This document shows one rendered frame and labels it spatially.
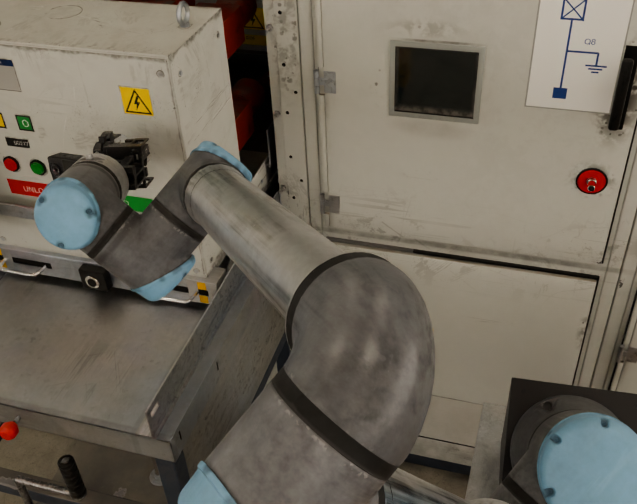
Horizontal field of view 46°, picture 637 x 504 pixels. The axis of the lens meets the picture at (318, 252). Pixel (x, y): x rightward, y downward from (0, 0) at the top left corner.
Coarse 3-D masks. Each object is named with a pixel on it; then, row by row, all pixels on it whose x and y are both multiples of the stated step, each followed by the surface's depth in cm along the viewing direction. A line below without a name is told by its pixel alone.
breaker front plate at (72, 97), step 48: (0, 48) 131; (48, 48) 128; (0, 96) 137; (48, 96) 134; (96, 96) 131; (0, 144) 145; (48, 144) 141; (0, 192) 153; (144, 192) 142; (0, 240) 162
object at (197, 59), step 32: (0, 0) 147; (32, 0) 146; (64, 0) 145; (96, 0) 144; (0, 32) 134; (32, 32) 133; (64, 32) 132; (96, 32) 132; (128, 32) 131; (160, 32) 131; (192, 32) 130; (192, 64) 131; (224, 64) 144; (192, 96) 133; (224, 96) 146; (192, 128) 134; (224, 128) 148; (224, 256) 158
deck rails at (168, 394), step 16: (0, 272) 167; (240, 272) 160; (224, 288) 152; (240, 288) 160; (224, 304) 153; (208, 320) 146; (192, 336) 140; (208, 336) 147; (192, 352) 141; (176, 368) 135; (192, 368) 142; (176, 384) 136; (160, 400) 130; (176, 400) 136; (160, 416) 131; (144, 432) 131
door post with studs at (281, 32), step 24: (264, 0) 149; (288, 0) 147; (288, 24) 150; (288, 48) 153; (288, 72) 157; (288, 96) 160; (288, 120) 164; (288, 144) 168; (288, 168) 172; (288, 192) 176
